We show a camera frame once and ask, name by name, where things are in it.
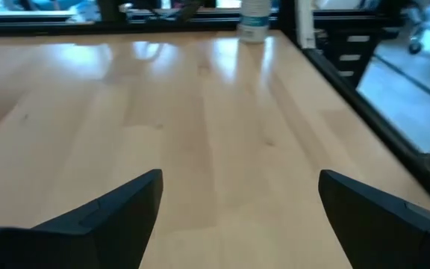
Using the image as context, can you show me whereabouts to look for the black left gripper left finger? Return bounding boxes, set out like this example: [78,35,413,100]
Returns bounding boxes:
[0,168,164,269]

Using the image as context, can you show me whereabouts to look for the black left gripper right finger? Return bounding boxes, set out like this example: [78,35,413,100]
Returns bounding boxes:
[318,168,430,269]

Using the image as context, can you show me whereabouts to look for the black chair caster wheel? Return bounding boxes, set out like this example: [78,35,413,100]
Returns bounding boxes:
[407,36,424,56]

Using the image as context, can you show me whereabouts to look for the white aluminium profile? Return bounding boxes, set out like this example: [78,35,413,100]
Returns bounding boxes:
[296,0,317,50]

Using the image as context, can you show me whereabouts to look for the clear plastic water bottle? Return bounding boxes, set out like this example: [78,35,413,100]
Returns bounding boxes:
[236,0,272,45]

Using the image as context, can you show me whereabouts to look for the black slotted bracket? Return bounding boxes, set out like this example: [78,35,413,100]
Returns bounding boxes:
[325,29,382,89]

